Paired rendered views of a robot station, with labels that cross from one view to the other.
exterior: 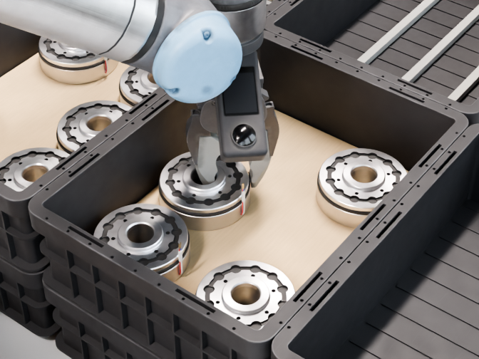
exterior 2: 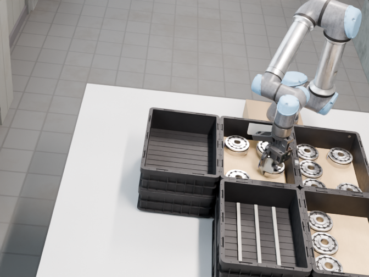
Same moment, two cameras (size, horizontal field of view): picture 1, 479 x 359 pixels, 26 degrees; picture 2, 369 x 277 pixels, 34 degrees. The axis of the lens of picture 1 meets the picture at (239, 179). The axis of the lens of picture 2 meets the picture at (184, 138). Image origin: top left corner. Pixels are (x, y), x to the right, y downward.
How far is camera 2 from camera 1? 264 cm
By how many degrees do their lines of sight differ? 92
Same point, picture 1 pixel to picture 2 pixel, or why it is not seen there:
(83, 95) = (331, 186)
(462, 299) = (195, 168)
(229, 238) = (256, 162)
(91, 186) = not seen: hidden behind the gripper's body
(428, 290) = (204, 167)
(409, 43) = (269, 245)
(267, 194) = (258, 176)
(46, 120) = (329, 175)
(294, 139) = not seen: hidden behind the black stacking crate
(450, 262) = not seen: hidden behind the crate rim
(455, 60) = (250, 243)
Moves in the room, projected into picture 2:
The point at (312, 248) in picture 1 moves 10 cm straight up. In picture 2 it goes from (236, 167) to (240, 148)
